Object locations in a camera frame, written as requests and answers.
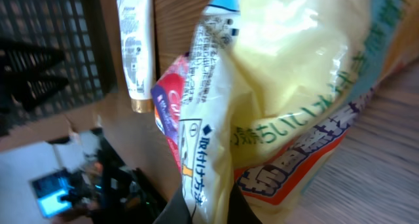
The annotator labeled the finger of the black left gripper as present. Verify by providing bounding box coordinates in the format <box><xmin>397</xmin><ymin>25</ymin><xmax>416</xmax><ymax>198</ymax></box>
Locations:
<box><xmin>1</xmin><ymin>75</ymin><xmax>69</xmax><ymax>113</ymax></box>
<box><xmin>1</xmin><ymin>39</ymin><xmax>65</xmax><ymax>77</ymax></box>

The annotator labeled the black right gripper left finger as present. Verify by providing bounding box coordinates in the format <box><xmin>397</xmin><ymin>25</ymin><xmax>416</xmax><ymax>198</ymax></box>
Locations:
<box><xmin>153</xmin><ymin>185</ymin><xmax>192</xmax><ymax>224</ymax></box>

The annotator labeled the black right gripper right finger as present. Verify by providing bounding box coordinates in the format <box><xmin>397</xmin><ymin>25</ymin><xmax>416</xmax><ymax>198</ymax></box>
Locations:
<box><xmin>227</xmin><ymin>184</ymin><xmax>262</xmax><ymax>224</ymax></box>

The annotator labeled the red purple pad pack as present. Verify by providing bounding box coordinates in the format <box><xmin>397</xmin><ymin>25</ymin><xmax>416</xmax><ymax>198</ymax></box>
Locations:
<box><xmin>151</xmin><ymin>52</ymin><xmax>189</xmax><ymax>171</ymax></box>

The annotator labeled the white tube with gold cap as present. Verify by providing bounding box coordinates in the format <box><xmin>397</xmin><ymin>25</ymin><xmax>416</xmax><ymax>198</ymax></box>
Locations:
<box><xmin>117</xmin><ymin>0</ymin><xmax>156</xmax><ymax>113</ymax></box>

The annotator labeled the yellow snack bag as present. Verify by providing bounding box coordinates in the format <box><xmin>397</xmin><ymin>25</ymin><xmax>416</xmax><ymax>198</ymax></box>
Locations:
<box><xmin>178</xmin><ymin>0</ymin><xmax>418</xmax><ymax>223</ymax></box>

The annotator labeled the grey plastic shopping basket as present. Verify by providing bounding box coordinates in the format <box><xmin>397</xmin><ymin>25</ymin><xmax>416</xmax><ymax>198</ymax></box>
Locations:
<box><xmin>1</xmin><ymin>0</ymin><xmax>117</xmax><ymax>136</ymax></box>

